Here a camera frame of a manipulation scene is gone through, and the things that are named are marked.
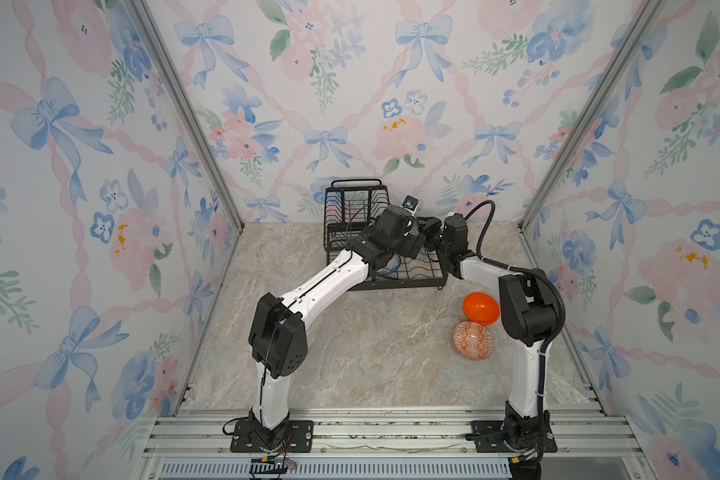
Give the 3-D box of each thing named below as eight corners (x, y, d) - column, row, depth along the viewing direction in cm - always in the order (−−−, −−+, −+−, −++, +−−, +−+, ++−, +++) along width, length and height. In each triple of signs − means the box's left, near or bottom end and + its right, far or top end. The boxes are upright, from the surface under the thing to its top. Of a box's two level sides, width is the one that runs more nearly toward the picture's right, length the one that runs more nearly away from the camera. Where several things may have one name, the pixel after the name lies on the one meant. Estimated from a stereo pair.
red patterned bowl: (455, 361, 88) (460, 355, 84) (449, 328, 95) (453, 321, 91) (492, 361, 88) (498, 355, 84) (483, 328, 95) (488, 321, 91)
